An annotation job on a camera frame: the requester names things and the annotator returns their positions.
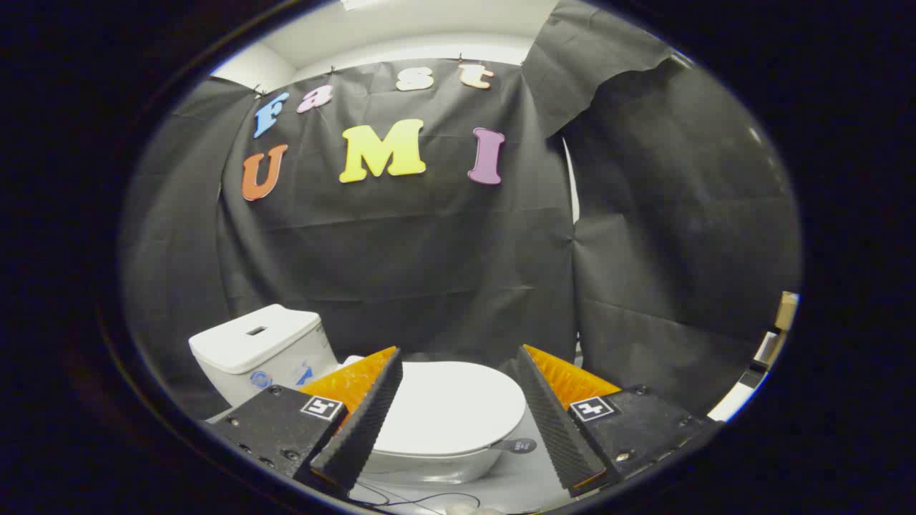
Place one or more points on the brown cardboard box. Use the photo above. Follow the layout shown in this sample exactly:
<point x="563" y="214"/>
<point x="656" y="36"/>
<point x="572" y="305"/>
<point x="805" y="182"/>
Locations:
<point x="787" y="311"/>

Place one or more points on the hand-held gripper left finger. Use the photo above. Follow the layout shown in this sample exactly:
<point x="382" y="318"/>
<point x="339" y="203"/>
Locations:
<point x="361" y="422"/>

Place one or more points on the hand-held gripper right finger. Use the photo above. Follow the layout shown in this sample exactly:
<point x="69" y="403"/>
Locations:
<point x="554" y="422"/>

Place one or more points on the black backdrop cloth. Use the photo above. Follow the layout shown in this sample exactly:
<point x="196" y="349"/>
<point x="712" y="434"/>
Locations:
<point x="429" y="250"/>

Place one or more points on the white toilet lid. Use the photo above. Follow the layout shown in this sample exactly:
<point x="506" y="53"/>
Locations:
<point x="451" y="408"/>

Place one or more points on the white panel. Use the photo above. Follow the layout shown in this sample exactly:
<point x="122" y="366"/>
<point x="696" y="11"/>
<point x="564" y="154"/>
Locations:
<point x="737" y="400"/>

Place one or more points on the ceiling light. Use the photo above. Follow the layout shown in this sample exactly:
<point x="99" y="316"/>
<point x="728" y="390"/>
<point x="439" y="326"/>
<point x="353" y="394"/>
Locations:
<point x="365" y="3"/>

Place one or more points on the white toilet tank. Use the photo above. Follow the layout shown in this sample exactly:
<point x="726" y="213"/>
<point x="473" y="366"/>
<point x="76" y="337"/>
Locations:
<point x="250" y="343"/>

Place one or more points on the white toilet bowl with seat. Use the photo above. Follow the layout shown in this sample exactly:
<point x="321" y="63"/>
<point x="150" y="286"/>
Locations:
<point x="436" y="466"/>

